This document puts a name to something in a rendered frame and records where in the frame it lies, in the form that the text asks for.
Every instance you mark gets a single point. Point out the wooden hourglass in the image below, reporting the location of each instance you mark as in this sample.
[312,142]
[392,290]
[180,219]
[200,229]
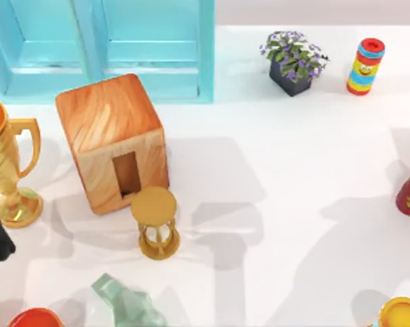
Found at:
[155,218]

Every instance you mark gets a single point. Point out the wooden box with slot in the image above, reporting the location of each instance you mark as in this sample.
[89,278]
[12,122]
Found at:
[106,129]

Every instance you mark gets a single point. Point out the light blue rack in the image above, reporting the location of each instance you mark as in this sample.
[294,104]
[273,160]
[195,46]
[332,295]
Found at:
[150,51]

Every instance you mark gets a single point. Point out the purple flower plant pot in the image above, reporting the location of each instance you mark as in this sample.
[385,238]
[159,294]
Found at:
[293,64]

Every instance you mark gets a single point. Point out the pale green glass bottle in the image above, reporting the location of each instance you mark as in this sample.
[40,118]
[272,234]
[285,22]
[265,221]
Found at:
[130,306]

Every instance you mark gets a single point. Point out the striped smiley face can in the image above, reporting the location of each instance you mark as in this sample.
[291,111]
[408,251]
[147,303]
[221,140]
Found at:
[365,68]

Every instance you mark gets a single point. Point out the gold trophy cup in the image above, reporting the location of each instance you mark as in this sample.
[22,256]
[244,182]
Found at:
[7,163]

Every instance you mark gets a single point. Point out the yellow and orange cup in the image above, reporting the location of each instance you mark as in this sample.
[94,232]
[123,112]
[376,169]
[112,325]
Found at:
[402,313]

